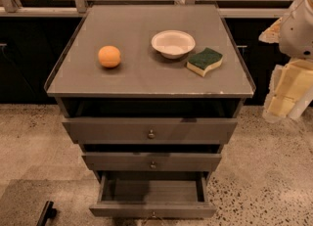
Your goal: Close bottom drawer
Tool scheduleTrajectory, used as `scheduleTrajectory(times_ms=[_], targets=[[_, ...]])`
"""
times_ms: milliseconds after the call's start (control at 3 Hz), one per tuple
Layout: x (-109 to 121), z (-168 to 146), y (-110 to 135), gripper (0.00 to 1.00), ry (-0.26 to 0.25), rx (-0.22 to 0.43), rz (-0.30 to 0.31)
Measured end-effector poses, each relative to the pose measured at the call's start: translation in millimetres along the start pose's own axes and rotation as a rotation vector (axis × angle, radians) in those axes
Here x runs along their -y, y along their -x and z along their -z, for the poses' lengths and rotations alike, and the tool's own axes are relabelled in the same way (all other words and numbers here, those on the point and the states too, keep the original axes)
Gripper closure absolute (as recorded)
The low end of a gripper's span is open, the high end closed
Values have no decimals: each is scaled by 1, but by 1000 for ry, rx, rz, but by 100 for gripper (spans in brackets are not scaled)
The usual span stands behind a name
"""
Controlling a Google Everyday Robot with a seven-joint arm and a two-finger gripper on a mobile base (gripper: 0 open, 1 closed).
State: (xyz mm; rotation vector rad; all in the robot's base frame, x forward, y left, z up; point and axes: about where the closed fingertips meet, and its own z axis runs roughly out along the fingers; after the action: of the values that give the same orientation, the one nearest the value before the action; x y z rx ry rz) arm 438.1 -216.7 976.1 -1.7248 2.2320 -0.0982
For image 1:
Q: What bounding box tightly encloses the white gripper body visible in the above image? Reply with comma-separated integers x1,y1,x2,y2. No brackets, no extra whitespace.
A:
279,0,313,60

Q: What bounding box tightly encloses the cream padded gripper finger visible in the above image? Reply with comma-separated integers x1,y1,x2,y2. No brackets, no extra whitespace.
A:
262,58,313,123

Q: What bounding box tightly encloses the grey bottom drawer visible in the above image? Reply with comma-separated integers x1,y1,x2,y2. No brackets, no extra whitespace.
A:
90,171,216,218

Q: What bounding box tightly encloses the grey drawer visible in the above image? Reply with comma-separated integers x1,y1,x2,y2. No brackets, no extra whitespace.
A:
82,153,221,171
90,171,216,218
63,117,237,145

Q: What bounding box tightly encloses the grey drawer cabinet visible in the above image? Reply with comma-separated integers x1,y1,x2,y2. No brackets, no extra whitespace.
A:
43,4,256,185

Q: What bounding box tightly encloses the grey middle drawer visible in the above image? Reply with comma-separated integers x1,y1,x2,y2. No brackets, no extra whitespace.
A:
82,153,221,171

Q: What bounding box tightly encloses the grey top drawer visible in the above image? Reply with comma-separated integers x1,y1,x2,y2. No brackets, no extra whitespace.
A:
63,117,237,145

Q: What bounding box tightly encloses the green yellow sponge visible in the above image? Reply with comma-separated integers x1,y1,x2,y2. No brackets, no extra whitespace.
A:
187,48,223,77

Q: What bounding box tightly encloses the white paper bowl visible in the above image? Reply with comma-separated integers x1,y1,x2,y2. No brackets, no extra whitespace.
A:
151,30,196,60

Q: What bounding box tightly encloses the orange fruit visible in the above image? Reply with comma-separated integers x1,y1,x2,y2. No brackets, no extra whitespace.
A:
98,46,121,68

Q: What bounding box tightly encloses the black object on floor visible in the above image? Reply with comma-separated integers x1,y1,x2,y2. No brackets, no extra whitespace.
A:
36,201,57,226

